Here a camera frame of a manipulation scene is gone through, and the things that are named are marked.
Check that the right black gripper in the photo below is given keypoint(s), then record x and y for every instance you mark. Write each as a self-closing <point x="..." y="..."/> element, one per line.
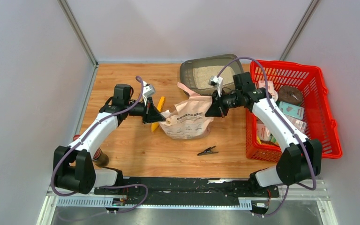
<point x="216" y="109"/>

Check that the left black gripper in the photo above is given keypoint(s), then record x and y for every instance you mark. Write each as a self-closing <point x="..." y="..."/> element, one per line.
<point x="150" y="113"/>

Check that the yellow plastic scoop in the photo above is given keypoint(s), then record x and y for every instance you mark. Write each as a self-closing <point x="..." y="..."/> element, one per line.
<point x="160" y="105"/>

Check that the pink cat litter bag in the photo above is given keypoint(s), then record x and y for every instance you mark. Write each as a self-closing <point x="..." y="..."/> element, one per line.
<point x="188" y="121"/>

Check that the black bag clip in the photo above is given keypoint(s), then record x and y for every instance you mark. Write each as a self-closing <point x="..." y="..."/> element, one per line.
<point x="208" y="151"/>

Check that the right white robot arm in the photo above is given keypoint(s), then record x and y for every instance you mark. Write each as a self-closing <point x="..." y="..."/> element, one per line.
<point x="301" y="157"/>

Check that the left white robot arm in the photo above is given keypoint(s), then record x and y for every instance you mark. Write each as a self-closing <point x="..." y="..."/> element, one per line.
<point x="73" y="166"/>

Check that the grey litter box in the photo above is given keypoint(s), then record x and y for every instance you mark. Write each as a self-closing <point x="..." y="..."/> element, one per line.
<point x="196" y="73"/>

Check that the teal box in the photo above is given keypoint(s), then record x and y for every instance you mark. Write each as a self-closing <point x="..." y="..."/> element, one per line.
<point x="291" y="110"/>

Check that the small pink pack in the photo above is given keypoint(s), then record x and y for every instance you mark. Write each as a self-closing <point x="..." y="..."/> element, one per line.
<point x="263" y="132"/>

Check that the pink white carton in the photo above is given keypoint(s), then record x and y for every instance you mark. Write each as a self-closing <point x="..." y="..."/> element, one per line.
<point x="269" y="88"/>

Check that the cola bottle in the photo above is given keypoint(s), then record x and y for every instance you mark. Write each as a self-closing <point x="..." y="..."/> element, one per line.
<point x="99" y="158"/>

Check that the brown round tin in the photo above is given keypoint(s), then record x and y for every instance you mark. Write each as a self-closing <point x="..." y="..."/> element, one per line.
<point x="290" y="95"/>

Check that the red plastic basket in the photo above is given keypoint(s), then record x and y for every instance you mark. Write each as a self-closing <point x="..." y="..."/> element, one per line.
<point x="320" y="123"/>

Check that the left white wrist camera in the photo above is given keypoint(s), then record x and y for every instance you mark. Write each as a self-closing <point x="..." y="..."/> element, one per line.
<point x="148" y="91"/>

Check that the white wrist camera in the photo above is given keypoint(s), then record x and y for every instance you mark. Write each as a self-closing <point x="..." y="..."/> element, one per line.
<point x="148" y="91"/>
<point x="217" y="82"/>

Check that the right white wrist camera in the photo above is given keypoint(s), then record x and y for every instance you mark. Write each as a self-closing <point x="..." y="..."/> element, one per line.
<point x="217" y="82"/>

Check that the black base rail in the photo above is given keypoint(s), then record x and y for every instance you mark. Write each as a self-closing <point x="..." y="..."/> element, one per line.
<point x="188" y="191"/>

